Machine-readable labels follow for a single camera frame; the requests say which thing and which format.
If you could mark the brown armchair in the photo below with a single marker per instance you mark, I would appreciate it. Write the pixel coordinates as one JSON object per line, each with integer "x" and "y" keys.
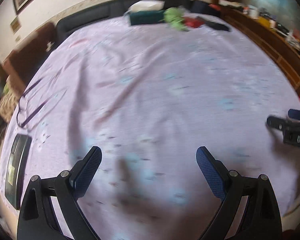
{"x": 26, "y": 58}

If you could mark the black leather sofa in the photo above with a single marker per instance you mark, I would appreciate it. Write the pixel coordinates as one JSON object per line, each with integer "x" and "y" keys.
{"x": 104, "y": 11}

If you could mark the brown wooden cabinet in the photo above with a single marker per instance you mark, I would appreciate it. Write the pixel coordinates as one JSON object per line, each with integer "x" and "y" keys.
{"x": 273, "y": 43}

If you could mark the floral purple tablecloth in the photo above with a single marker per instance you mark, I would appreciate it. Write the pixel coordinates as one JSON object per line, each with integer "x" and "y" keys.
{"x": 149, "y": 96}

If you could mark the green tissue box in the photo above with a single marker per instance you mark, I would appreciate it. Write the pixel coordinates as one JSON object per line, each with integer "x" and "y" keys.
{"x": 146, "y": 12}

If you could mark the purple frame eyeglasses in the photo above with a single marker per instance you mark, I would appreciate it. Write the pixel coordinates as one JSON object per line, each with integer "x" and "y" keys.
{"x": 39, "y": 99}

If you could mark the green cloth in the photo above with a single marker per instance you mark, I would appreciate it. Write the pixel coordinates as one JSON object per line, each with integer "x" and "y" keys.
{"x": 174, "y": 17}

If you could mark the red pouch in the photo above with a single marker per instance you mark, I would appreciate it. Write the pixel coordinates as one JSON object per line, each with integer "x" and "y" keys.
{"x": 192, "y": 22}

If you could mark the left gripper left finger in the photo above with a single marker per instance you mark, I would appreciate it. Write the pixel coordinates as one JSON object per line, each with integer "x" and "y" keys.
{"x": 83, "y": 172}

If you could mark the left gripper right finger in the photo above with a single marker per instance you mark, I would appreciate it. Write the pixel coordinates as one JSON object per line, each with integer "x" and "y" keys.
{"x": 215, "y": 173}

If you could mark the black toy pistol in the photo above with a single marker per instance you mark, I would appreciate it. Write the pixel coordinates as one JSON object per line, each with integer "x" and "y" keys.
{"x": 213, "y": 25}

